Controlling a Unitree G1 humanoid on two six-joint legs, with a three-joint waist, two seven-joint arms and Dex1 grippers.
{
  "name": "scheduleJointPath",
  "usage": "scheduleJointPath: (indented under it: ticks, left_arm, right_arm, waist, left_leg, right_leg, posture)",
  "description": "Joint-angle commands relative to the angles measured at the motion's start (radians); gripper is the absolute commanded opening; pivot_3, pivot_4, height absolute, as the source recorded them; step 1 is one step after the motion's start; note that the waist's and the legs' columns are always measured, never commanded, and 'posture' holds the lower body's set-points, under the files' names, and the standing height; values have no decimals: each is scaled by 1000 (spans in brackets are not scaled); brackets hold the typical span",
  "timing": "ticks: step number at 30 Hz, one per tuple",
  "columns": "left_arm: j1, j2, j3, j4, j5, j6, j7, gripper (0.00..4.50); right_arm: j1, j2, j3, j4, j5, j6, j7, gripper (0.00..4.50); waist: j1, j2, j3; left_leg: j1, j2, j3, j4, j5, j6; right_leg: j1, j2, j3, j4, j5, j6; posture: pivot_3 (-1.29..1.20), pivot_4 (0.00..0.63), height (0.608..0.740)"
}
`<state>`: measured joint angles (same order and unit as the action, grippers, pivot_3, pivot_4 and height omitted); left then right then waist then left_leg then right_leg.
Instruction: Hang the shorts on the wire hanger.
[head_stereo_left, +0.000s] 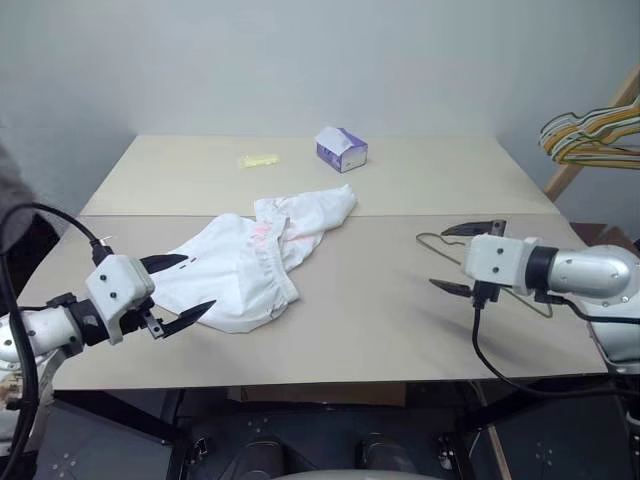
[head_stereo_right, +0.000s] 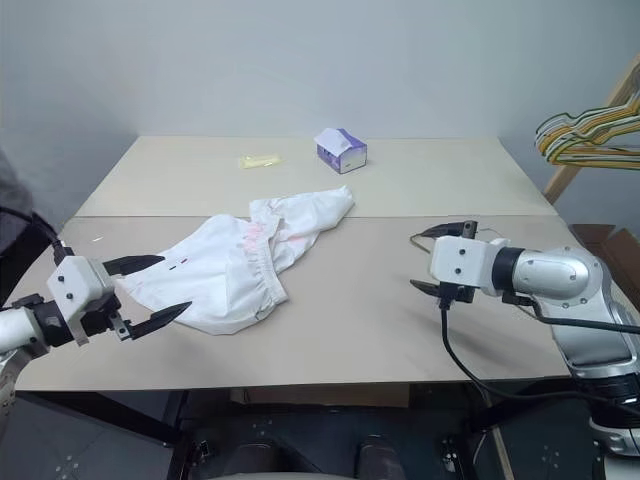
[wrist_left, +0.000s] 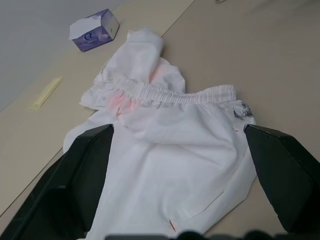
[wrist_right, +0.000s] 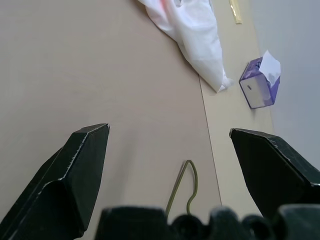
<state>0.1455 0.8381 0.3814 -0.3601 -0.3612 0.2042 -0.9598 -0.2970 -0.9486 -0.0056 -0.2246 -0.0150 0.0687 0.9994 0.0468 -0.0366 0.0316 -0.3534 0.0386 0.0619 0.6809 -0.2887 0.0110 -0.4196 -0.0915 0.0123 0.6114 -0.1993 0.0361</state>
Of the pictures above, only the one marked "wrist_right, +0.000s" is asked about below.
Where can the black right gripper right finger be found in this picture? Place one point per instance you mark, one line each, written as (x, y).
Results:
(275, 175)

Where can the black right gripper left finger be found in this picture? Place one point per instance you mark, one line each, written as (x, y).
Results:
(62, 190)

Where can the white cloth garment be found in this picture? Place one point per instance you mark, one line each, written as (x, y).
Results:
(200, 37)

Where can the purple tissue box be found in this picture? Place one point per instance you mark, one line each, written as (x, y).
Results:
(255, 90)

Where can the white tissue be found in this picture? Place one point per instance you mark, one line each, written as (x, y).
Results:
(270, 63)

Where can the yellowish clear plastic strip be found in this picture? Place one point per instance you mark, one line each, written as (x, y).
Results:
(235, 12)

